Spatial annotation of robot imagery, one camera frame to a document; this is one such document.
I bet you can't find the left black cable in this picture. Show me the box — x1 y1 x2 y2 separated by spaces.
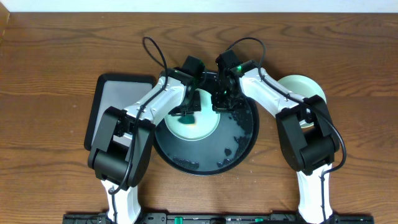
107 36 169 223

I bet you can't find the light green plate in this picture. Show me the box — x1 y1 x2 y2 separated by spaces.
276 74 327 128
164 89 220 141

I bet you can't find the yellow plate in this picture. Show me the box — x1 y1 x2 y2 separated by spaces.
299 120 314 129

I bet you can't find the rectangular black tray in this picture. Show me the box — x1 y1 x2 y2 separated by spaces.
84 73 155 151

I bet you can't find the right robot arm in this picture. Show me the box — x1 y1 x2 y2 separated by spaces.
213 58 346 223

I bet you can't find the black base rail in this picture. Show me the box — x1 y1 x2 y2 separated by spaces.
62 213 374 224

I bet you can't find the green yellow sponge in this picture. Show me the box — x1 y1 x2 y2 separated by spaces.
178 114 196 125

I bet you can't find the round black tray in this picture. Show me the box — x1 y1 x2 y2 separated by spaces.
154 99 259 175

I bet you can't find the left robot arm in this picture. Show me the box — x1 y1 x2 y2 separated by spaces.
84 66 205 223

